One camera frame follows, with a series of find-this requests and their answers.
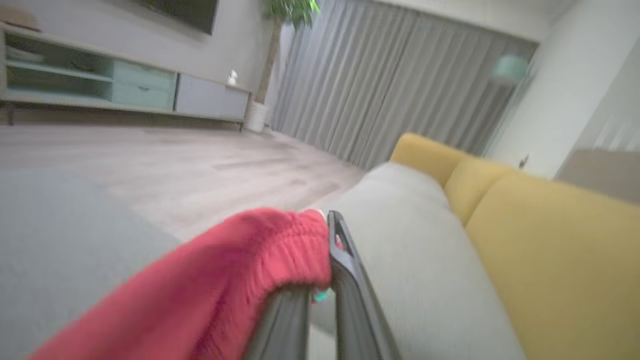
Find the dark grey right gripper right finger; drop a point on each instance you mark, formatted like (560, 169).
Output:
(355, 310)

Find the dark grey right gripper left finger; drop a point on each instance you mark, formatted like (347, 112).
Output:
(285, 325)

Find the red shorts with white trim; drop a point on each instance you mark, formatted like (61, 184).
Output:
(200, 290)

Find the large grey sofa seat cushion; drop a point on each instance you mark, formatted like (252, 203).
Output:
(415, 270)

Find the yellow sofa armrest cushion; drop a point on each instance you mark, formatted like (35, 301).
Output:
(425, 152)

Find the yellow sofa back cushion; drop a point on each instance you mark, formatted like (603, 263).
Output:
(475, 185)
(560, 270)

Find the white plant pot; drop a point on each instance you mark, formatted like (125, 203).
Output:
(256, 117)

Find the grey floor rug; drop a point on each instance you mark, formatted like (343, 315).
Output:
(65, 250)

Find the grey pleated curtain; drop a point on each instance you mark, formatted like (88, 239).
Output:
(390, 80)

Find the small white figurine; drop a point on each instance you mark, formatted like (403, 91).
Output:
(232, 78)

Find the long low tv cabinet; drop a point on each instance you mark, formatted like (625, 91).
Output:
(140, 85)

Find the beige side table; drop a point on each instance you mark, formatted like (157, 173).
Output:
(605, 172)

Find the pale teal lamp shade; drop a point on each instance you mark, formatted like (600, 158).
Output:
(510, 67)

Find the tall green potted tree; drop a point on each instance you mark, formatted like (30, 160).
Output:
(292, 10)

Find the brown item on cabinet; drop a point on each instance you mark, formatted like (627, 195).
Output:
(17, 19)

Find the black wall television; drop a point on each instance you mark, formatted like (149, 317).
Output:
(185, 12)

